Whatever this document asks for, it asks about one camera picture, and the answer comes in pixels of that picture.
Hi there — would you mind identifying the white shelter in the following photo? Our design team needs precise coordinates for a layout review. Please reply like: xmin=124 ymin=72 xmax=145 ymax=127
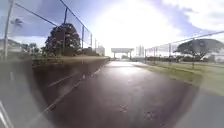
xmin=110 ymin=47 xmax=135 ymax=61

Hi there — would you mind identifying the dark asphalt path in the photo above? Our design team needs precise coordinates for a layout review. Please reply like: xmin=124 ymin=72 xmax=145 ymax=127
xmin=19 ymin=60 xmax=201 ymax=128

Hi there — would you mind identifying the dark round tree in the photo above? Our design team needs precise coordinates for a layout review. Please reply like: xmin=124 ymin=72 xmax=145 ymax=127
xmin=42 ymin=22 xmax=83 ymax=58

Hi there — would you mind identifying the green grass strip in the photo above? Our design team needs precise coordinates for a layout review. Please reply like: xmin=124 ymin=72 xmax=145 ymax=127
xmin=139 ymin=60 xmax=224 ymax=98

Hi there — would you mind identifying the wide flat-crowned tree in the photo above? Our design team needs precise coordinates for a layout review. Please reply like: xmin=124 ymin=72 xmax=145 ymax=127
xmin=173 ymin=38 xmax=224 ymax=63

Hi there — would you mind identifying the palm tree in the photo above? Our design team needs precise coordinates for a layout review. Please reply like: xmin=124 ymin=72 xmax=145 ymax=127
xmin=9 ymin=17 xmax=25 ymax=34

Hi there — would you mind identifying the tall chain-link fence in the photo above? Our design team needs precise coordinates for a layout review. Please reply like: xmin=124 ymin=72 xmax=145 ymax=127
xmin=2 ymin=0 xmax=106 ymax=64

